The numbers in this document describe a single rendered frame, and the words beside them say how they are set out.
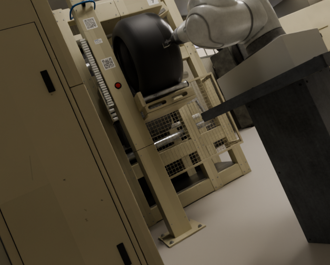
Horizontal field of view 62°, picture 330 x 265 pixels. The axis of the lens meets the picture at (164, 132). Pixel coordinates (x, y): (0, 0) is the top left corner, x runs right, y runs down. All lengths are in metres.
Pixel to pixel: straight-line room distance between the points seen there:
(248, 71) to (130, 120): 0.94
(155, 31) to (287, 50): 0.98
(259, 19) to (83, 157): 0.79
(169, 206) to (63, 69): 1.15
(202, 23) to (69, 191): 0.69
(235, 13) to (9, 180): 0.90
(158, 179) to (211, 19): 1.12
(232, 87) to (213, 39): 0.23
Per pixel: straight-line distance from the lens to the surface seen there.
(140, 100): 1.71
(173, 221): 1.84
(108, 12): 2.35
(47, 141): 0.94
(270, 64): 1.04
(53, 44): 1.03
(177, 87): 1.84
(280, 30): 1.17
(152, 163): 1.78
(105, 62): 1.88
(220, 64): 7.64
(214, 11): 0.99
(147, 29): 1.79
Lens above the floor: 0.61
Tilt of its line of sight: 1 degrees up
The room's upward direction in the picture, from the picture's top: 24 degrees counter-clockwise
